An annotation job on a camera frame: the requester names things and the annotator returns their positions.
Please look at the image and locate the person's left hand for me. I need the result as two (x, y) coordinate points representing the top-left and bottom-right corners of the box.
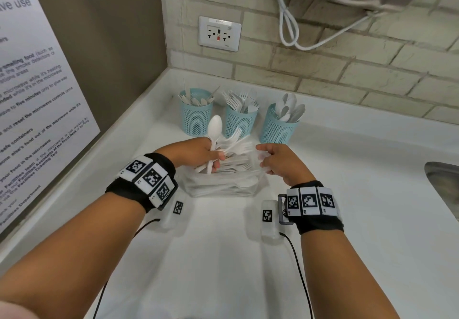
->
(163, 137), (227, 173)

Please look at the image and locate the person's right hand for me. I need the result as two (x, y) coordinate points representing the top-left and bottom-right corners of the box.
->
(255, 143), (316, 188)

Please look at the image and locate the teal mesh cup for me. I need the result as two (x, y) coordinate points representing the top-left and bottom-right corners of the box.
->
(224, 101), (260, 139)
(259, 103), (300, 145)
(179, 88), (215, 137)

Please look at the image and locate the white plastic spoon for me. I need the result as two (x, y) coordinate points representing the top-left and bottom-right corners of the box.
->
(206, 115), (224, 175)

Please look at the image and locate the white plastic fork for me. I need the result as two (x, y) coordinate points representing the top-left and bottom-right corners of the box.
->
(220, 135), (251, 152)
(219, 127), (243, 158)
(220, 143), (254, 160)

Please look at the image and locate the clear plastic bag of cutlery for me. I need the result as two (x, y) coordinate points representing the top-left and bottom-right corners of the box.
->
(177, 150), (270, 198)

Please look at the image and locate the bunch of white plastic knives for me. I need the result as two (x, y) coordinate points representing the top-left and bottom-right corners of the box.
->
(179, 86), (221, 107)

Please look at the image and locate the bunch of white plastic forks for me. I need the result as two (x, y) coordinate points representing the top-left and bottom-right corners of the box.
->
(220, 91), (260, 114)

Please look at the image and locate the person's right forearm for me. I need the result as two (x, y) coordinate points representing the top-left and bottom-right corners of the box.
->
(299, 229), (395, 319)

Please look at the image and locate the person's left forearm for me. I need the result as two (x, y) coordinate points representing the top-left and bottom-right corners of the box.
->
(0, 196), (146, 319)

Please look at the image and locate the person's pink left sleeve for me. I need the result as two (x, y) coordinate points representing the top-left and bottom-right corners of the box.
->
(0, 302), (22, 319)

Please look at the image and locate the black right wrist band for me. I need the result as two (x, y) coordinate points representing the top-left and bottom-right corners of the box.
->
(278, 181), (344, 236)

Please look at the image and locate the black wrist band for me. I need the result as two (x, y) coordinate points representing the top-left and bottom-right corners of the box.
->
(278, 181), (344, 236)
(105, 152), (179, 212)

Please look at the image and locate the black left wrist band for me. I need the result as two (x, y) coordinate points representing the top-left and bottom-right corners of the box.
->
(105, 152), (179, 212)

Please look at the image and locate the dark sink basin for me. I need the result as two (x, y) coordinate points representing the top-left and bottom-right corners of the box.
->
(424, 161), (459, 222)

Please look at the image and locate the white printed notice poster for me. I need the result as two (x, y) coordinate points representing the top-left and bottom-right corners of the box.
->
(0, 0), (101, 237)

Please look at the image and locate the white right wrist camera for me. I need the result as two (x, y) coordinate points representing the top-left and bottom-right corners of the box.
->
(261, 200), (282, 241)

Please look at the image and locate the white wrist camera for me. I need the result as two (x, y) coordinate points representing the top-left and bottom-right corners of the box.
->
(159, 195), (187, 230)
(261, 200), (282, 241)

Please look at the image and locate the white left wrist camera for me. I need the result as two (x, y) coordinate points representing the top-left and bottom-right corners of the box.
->
(159, 195), (187, 230)

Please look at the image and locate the black right camera cable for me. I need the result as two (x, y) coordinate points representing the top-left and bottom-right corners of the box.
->
(279, 232), (315, 319)

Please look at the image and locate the black camera cable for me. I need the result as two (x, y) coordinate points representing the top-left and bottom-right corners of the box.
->
(279, 232), (315, 319)
(92, 218), (161, 319)

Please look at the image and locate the white wall power outlet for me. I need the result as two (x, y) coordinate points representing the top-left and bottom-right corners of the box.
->
(198, 16), (242, 52)

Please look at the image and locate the black left camera cable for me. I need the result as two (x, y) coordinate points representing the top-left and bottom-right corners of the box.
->
(92, 218), (161, 319)

